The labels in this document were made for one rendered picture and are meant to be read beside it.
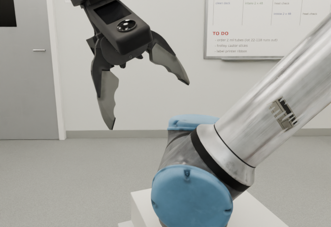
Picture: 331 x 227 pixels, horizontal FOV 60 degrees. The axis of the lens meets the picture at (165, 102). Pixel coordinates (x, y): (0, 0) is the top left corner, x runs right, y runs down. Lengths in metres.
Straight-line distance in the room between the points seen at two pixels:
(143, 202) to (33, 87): 3.00
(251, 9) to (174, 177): 3.14
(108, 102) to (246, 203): 0.44
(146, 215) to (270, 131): 0.38
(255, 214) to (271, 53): 2.94
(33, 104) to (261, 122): 3.37
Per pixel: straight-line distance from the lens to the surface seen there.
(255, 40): 3.46
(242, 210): 0.72
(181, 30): 3.31
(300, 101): 0.39
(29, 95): 3.64
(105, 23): 0.38
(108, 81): 0.43
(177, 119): 0.55
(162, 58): 0.45
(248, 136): 0.40
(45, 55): 3.50
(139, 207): 0.70
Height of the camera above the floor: 1.22
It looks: 13 degrees down
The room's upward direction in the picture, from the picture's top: straight up
